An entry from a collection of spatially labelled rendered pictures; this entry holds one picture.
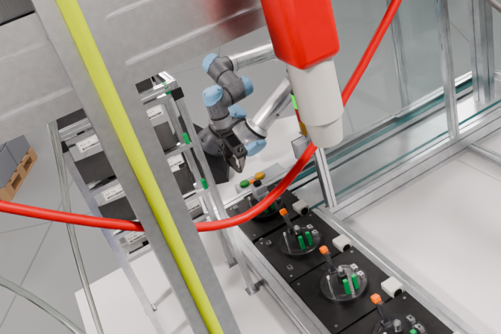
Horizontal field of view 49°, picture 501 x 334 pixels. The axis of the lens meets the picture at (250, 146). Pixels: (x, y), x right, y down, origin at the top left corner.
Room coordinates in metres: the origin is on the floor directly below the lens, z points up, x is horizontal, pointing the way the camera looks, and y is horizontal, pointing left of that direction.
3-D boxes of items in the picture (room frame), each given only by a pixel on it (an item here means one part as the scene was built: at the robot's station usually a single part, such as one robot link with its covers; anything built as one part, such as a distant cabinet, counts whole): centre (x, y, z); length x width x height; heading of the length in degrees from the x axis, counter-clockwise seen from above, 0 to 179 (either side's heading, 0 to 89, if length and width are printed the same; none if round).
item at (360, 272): (1.14, -0.14, 1.01); 0.24 x 0.24 x 0.13; 18
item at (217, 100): (1.81, 0.07, 1.35); 0.09 x 0.08 x 0.11; 117
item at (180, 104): (1.39, 0.33, 1.26); 0.36 x 0.21 x 0.80; 108
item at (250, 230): (1.62, 0.02, 0.96); 0.24 x 0.24 x 0.02; 18
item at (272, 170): (1.85, 0.00, 0.93); 0.21 x 0.07 x 0.06; 108
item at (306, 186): (1.69, -0.27, 0.91); 0.84 x 0.28 x 0.10; 108
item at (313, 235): (1.37, -0.06, 1.01); 0.24 x 0.24 x 0.13; 18
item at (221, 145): (1.81, 0.07, 1.19); 0.09 x 0.08 x 0.12; 18
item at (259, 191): (1.61, 0.02, 1.06); 0.08 x 0.04 x 0.07; 16
